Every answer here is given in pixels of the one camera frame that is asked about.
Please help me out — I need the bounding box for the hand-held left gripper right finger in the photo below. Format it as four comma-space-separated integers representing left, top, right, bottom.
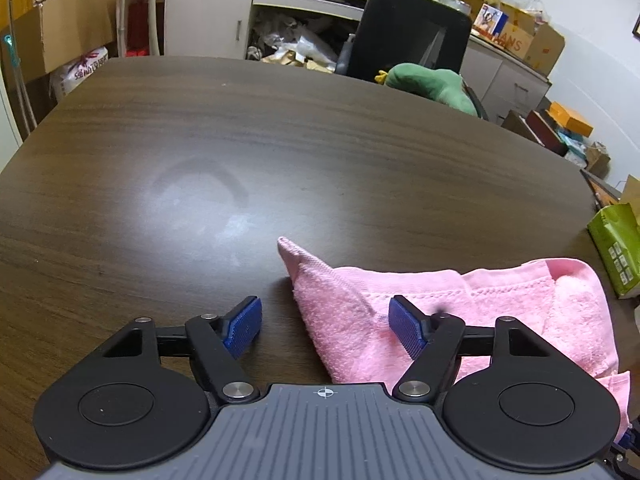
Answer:
389, 296, 551, 405

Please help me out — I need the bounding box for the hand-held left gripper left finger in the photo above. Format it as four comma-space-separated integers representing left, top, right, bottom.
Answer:
102, 296, 263, 403

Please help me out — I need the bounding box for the pink towel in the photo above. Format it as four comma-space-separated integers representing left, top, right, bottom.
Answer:
277, 236, 632, 443

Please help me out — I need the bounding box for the green tissue box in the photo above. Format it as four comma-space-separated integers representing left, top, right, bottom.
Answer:
587, 204, 640, 300

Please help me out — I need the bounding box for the dark red flat box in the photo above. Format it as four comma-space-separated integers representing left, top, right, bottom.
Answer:
502, 109, 569, 157

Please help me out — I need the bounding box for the green plush cushion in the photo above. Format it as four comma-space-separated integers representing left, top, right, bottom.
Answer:
375, 62, 480, 117

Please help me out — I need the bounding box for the plain brown cardboard box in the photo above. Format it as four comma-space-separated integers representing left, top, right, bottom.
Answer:
619, 175, 640, 206

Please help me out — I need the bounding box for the orange box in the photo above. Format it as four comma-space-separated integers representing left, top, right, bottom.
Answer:
547, 102, 594, 138

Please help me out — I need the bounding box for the pile of crumpled paper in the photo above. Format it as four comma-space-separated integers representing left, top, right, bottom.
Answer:
247, 10, 342, 73

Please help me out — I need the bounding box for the white sack with red print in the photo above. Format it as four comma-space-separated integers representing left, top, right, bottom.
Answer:
50, 46, 111, 103

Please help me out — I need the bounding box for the black office chair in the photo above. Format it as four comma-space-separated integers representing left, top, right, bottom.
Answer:
335, 0, 488, 121

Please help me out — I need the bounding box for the white metal cabinet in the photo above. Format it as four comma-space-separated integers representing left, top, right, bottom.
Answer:
0, 75, 23, 161

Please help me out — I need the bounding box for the printed brown cardboard box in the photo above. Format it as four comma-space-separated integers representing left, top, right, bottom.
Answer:
500, 2, 566, 77

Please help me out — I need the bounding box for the grey sideboard cabinet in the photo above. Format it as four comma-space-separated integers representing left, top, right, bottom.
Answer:
157, 0, 553, 126

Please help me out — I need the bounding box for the small colourful picture box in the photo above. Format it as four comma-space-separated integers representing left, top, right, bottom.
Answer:
472, 4, 507, 36

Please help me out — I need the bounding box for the bundle of thin metal rods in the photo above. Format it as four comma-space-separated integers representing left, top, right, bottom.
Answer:
4, 0, 38, 133

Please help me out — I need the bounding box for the white pole coat stand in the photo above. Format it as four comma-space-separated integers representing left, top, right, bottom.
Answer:
115, 0, 166, 58

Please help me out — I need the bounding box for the large open cardboard box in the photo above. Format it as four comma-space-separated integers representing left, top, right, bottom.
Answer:
10, 0, 121, 83

